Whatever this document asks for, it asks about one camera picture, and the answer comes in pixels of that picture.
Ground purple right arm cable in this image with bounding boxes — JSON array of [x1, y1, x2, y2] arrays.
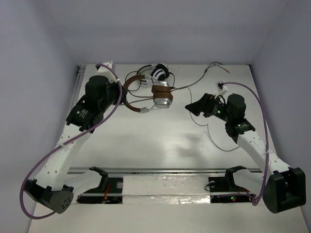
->
[[222, 82, 270, 206]]

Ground brown silver headphones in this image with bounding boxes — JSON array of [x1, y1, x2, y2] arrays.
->
[[123, 74, 173, 109]]

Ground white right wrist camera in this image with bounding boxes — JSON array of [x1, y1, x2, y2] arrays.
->
[[215, 81, 228, 98]]

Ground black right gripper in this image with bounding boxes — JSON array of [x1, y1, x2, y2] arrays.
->
[[185, 93, 232, 123]]

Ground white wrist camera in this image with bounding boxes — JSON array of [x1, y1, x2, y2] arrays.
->
[[215, 81, 228, 98], [95, 61, 120, 83]]

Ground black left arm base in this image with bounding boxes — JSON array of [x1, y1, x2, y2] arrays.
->
[[77, 166, 123, 204]]

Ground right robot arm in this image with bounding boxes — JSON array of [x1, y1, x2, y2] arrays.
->
[[185, 93, 306, 214]]

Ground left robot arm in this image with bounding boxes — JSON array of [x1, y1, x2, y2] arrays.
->
[[19, 75, 123, 219]]

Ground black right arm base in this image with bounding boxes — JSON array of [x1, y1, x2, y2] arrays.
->
[[204, 166, 254, 203]]

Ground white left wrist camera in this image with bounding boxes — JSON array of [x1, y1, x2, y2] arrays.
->
[[95, 61, 120, 83]]

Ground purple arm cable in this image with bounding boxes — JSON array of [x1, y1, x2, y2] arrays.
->
[[20, 63, 123, 220], [222, 82, 270, 206]]

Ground black cable of white headphones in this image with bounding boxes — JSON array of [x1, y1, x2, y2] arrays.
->
[[123, 62, 231, 102]]

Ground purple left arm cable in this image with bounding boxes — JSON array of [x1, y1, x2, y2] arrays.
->
[[20, 63, 123, 220]]

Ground aluminium rail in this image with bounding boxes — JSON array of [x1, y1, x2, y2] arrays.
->
[[68, 167, 264, 175]]

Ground white black headphones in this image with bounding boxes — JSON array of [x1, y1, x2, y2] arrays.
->
[[136, 63, 170, 87]]

